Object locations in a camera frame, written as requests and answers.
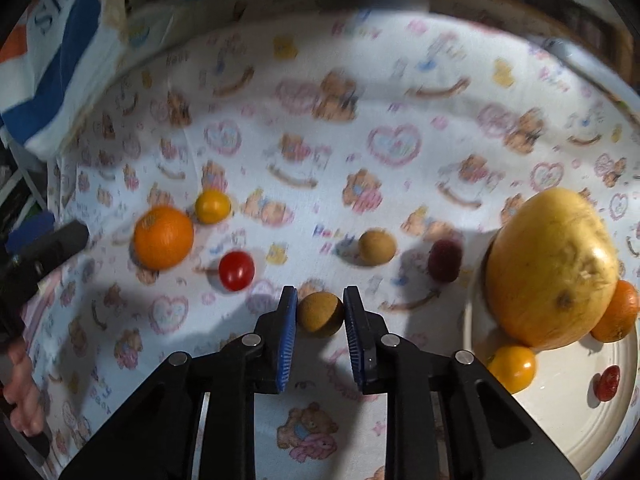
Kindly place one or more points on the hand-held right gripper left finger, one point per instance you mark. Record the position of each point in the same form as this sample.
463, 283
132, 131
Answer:
285, 340

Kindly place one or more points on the striped hanging cloth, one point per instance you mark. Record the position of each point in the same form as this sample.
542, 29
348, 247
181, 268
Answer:
65, 60

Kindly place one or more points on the red cherry tomato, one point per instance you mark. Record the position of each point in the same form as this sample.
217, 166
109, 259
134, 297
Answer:
607, 383
236, 271

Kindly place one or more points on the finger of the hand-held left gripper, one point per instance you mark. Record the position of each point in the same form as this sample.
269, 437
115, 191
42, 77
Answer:
60, 245
30, 227

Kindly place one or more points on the cream plate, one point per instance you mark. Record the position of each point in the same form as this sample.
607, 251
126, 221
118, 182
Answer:
560, 420

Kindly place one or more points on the brown longan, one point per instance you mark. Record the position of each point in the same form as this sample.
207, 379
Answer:
320, 315
376, 247

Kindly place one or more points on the person's left hand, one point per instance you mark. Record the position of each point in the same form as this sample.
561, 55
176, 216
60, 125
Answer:
22, 395

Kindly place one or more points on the bear print tablecloth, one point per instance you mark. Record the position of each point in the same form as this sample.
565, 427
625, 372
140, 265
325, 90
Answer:
350, 125

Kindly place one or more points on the large yellow pomelo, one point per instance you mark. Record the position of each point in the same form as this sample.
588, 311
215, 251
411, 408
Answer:
550, 270

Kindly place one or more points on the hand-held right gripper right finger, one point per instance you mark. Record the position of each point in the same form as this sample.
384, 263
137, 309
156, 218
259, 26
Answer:
356, 345

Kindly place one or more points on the white plastic device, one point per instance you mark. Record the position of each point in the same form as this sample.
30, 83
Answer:
566, 49

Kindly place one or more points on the orange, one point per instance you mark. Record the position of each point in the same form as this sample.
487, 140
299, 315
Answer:
620, 315
163, 237

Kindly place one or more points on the small yellow tomato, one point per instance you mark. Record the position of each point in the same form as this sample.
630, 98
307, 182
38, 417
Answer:
512, 368
213, 206

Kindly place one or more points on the dark red small fruit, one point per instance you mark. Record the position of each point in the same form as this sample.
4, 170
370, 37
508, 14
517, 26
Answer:
444, 260

